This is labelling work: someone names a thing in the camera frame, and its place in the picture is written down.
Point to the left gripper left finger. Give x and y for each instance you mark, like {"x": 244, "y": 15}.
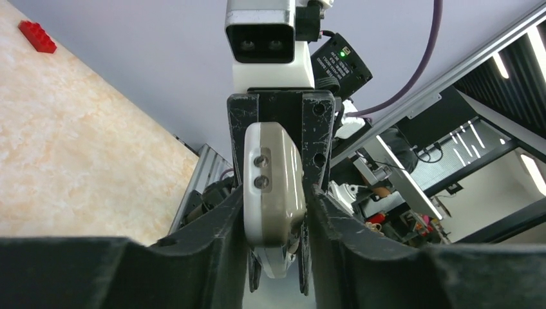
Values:
{"x": 202, "y": 265}

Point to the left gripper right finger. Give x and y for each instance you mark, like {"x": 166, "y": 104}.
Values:
{"x": 355, "y": 267}

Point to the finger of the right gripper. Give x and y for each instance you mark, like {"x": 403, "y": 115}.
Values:
{"x": 242, "y": 112}
{"x": 317, "y": 119}

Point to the red toy brick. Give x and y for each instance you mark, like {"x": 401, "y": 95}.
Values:
{"x": 37, "y": 37}

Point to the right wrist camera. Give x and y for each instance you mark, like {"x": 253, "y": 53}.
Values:
{"x": 262, "y": 38}

